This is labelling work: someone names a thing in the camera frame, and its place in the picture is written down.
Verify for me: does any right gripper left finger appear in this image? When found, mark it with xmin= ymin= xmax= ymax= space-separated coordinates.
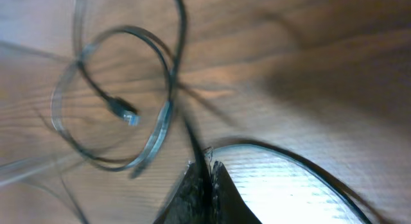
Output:
xmin=154 ymin=163 xmax=208 ymax=224

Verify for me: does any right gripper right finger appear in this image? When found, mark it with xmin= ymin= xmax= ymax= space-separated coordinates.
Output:
xmin=211 ymin=160 xmax=261 ymax=224

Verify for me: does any black USB cable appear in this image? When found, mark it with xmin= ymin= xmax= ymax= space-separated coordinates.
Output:
xmin=0 ymin=0 xmax=391 ymax=224

